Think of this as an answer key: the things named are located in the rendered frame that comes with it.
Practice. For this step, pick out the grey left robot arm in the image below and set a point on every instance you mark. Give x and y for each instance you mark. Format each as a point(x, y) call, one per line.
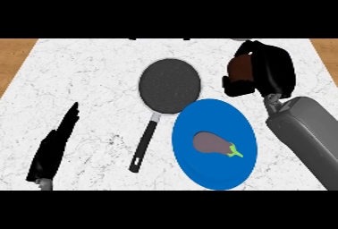
point(44, 184)

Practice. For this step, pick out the brown cupcake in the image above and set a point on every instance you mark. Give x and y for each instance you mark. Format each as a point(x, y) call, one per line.
point(240, 68)

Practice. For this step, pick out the purple eggplant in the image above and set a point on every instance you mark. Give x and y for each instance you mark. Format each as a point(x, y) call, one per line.
point(212, 143)

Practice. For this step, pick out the dark grey frying pan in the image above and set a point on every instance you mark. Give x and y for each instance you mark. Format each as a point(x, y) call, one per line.
point(168, 86)

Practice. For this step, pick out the grey round object at edge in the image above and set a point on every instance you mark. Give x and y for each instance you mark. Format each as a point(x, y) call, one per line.
point(239, 39)

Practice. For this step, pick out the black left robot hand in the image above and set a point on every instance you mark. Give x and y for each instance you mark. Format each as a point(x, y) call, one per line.
point(51, 146)

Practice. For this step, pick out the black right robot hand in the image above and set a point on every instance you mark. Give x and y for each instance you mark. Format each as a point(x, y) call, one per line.
point(274, 71)

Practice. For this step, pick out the blue plate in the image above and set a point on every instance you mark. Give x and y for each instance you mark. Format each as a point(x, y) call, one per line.
point(214, 143)

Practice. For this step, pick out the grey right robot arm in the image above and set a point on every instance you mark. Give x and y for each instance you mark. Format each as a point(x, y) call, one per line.
point(302, 140)

